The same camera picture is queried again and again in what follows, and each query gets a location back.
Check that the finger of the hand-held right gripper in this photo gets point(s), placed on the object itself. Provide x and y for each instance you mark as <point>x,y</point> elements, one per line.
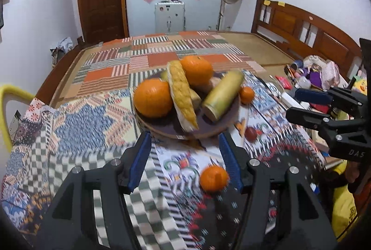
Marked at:
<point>313,95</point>
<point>307,118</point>

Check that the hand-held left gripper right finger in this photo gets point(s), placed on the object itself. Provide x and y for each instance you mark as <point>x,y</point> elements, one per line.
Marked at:
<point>230,163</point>

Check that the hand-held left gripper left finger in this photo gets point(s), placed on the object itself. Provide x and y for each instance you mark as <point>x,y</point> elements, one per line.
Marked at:
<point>140,163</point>

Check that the small orange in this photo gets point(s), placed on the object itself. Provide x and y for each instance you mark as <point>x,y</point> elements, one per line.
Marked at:
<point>247,95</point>
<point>214,179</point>

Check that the purple plate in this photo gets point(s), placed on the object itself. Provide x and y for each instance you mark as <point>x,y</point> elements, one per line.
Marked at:
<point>208,128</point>

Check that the large orange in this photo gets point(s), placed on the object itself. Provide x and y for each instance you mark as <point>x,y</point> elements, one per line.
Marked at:
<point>197,70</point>
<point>153,98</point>

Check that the corn cob with pale husk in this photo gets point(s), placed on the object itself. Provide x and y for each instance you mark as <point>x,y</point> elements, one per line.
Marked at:
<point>181,93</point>

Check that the person's right hand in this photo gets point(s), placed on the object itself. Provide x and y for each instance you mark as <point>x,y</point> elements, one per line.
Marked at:
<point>351,175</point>

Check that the white plastic bottle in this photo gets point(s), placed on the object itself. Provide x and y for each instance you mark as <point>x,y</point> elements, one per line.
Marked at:
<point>304,83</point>

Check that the red packet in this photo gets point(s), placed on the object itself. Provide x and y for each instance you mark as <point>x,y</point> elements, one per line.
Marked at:
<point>283,82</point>

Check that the small dark red fruit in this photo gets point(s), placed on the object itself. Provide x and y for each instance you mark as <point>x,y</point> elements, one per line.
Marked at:
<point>251,134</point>

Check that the yellow bag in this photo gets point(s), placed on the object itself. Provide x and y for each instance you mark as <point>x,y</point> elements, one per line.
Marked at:
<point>345,206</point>

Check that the patchwork tablecloth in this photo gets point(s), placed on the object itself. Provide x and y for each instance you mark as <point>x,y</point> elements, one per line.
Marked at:
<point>87,128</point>

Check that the bamboo bed mat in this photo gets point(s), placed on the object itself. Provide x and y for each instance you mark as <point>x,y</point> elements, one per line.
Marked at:
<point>260,50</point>

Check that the striped patchwork blanket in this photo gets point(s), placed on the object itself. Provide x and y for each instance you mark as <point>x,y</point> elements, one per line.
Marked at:
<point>116,70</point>

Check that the heap of clothes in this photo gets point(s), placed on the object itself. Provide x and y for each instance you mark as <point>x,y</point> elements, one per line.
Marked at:
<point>62,48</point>

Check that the yellow chair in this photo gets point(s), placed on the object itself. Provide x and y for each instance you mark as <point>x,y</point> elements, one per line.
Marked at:
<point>17,90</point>

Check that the white appliance box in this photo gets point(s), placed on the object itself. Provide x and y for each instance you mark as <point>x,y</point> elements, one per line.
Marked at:
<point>169,17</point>

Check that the white wall socket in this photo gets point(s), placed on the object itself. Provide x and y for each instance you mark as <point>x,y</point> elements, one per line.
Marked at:
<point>16,122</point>

